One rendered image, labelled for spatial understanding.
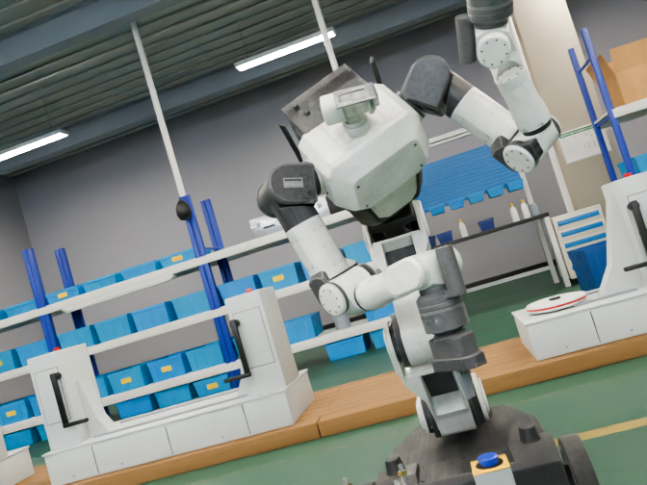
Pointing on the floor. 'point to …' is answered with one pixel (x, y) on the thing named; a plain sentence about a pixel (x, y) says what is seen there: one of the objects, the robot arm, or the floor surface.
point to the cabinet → (578, 233)
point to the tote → (589, 265)
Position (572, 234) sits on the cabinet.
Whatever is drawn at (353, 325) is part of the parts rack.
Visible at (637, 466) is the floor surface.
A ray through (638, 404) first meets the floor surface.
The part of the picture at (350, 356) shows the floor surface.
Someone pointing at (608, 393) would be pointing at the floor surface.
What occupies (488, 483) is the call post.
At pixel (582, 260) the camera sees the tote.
